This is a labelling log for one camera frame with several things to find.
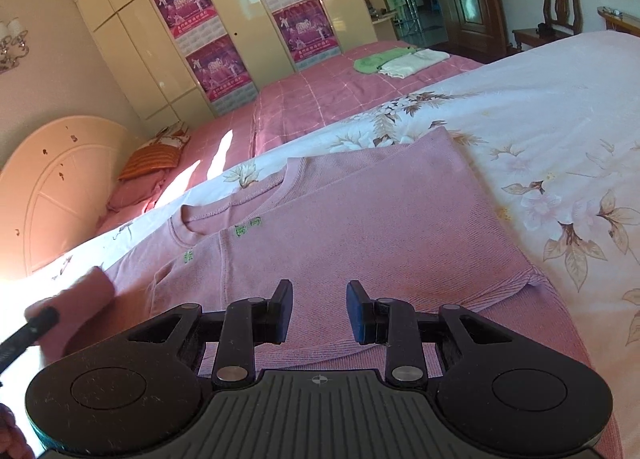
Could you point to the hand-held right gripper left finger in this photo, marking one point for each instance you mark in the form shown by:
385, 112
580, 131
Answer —
284, 311

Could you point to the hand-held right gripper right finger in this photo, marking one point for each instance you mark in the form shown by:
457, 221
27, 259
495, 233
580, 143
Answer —
356, 311

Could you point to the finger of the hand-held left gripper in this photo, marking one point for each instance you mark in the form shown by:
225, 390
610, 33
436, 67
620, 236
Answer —
30, 331

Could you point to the pink knit sweater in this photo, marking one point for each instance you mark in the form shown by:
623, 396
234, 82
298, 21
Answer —
350, 199

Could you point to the cream rounded headboard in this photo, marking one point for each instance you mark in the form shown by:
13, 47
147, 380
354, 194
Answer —
60, 179

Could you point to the pink pillow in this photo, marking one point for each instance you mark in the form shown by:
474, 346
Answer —
135, 194

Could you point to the orange striped pillow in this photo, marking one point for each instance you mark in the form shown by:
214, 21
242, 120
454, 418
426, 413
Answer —
150, 161

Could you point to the floral print pillow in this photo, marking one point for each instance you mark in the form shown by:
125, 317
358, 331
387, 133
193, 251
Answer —
172, 135

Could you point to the pink checked bedsheet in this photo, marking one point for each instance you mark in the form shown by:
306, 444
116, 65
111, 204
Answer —
325, 94

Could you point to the green folded cloth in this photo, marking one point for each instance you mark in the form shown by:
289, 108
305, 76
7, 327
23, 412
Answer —
372, 63

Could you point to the white folded cloth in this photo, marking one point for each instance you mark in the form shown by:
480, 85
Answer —
405, 66

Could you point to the white floral blanket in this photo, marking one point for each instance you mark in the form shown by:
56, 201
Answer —
550, 104

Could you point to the cream wardrobe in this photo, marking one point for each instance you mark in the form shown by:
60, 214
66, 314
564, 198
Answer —
135, 39

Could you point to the metal rack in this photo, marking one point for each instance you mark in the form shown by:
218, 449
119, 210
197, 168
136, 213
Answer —
400, 4

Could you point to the wall lamp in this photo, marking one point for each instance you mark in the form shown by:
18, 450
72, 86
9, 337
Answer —
12, 39

